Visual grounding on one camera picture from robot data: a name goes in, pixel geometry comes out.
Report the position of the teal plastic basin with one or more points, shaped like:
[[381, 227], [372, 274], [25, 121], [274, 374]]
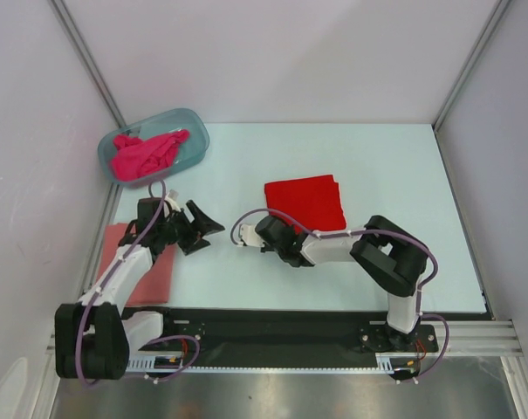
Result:
[[191, 152]]

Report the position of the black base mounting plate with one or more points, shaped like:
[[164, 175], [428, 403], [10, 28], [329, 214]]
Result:
[[287, 339]]

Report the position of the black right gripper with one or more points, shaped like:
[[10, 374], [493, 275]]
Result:
[[266, 246]]

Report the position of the magenta crumpled t-shirt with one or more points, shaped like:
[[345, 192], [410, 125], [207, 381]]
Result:
[[136, 158]]

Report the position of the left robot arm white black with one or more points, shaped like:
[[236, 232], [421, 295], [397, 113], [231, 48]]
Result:
[[93, 342]]

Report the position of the folded pink t-shirt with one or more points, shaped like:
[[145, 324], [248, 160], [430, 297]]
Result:
[[149, 282]]

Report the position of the red t-shirt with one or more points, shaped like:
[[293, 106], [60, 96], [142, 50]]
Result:
[[313, 201]]

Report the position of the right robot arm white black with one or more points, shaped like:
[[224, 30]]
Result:
[[391, 257]]

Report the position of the aluminium frame rail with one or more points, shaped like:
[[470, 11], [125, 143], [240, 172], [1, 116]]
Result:
[[464, 336]]

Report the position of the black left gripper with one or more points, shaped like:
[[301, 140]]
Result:
[[201, 224]]

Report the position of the white slotted cable duct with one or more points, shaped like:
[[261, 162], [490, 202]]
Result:
[[154, 364]]

